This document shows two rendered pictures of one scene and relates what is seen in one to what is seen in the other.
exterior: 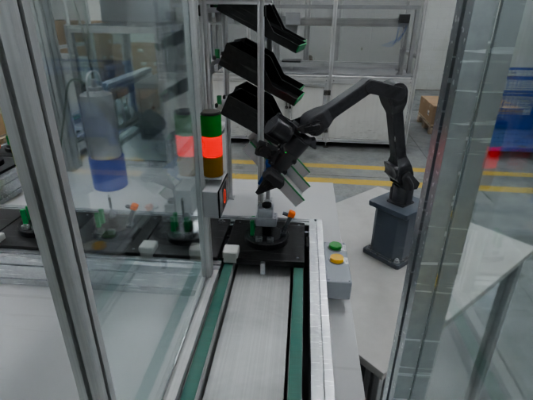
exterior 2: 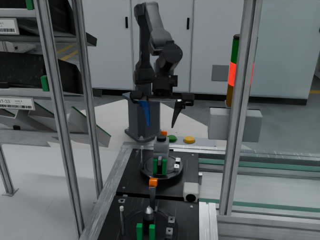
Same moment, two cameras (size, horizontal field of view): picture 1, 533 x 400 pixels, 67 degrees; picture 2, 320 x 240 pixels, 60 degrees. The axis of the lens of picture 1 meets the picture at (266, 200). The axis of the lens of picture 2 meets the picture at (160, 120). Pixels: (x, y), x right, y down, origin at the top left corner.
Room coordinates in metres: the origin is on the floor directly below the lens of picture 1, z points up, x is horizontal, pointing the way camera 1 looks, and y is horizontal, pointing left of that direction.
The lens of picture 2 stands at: (1.09, 0.74, 1.51)
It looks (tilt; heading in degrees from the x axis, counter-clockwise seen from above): 26 degrees down; 272
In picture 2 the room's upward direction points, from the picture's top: straight up
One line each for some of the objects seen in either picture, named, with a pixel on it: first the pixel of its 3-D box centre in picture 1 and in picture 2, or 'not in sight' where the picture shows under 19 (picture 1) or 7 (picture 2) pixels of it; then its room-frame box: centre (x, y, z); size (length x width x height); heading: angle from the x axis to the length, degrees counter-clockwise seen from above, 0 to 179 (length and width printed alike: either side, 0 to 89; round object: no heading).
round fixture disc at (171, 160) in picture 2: (266, 236); (161, 167); (1.11, 0.00, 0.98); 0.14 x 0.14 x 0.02
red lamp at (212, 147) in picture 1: (211, 144); (240, 73); (0.93, 0.13, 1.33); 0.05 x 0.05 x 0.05
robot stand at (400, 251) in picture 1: (396, 228); (144, 115); (1.20, -0.44, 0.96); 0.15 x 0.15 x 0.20; 39
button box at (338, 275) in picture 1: (335, 268); (188, 147); (1.01, -0.21, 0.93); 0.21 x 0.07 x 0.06; 175
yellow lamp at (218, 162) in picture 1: (212, 164); (237, 94); (0.93, 0.13, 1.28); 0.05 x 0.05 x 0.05
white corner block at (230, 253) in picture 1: (231, 253); (191, 192); (1.02, 0.10, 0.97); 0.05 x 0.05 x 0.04; 85
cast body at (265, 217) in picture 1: (263, 213); (161, 148); (1.11, 0.01, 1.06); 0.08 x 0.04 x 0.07; 85
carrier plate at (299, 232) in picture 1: (266, 241); (161, 172); (1.11, 0.00, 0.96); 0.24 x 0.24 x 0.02; 85
